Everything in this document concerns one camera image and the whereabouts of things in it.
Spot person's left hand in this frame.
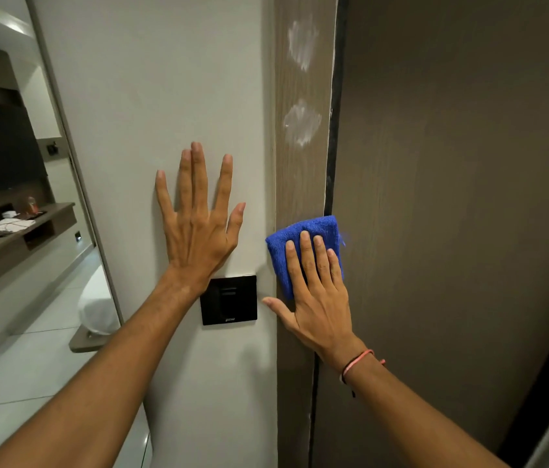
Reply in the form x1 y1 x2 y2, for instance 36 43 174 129
155 141 246 294

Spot person's right hand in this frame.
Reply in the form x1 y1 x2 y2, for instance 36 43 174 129
261 231 368 372

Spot blue microfiber cloth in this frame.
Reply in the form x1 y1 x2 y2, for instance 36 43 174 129
265 215 346 301

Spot person's right forearm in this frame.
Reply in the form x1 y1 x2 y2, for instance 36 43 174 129
326 350 511 468

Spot person's left forearm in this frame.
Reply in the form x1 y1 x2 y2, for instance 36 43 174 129
0 268 207 468

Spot brown wooden door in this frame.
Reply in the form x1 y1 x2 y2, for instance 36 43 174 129
310 0 549 468

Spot white round stool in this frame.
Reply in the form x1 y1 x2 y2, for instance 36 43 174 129
77 268 121 337

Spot white papers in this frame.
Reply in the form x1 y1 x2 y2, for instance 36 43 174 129
0 218 36 234

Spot floating wooden shelf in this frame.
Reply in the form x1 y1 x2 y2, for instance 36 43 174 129
0 202 78 285

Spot black wall switch panel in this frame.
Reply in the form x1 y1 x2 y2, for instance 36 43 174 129
200 275 259 327

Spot pink string bracelet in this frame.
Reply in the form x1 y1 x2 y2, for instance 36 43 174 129
339 349 387 398

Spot wood grain door frame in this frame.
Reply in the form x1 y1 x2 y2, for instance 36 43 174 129
273 0 339 468

